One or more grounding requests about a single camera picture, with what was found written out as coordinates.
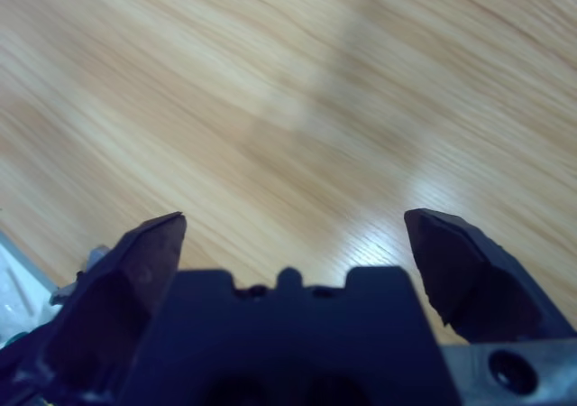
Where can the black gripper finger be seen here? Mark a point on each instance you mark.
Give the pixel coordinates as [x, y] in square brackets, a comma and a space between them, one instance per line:
[473, 279]
[117, 298]

